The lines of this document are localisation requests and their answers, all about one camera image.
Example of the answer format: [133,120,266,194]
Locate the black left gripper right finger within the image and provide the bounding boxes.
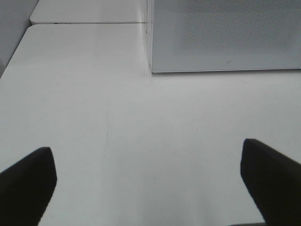
[240,138,301,226]

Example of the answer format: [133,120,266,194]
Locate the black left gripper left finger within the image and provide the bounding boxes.
[0,147,57,226]

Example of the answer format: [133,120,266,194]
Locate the white microwave oven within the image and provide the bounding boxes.
[141,0,301,73]

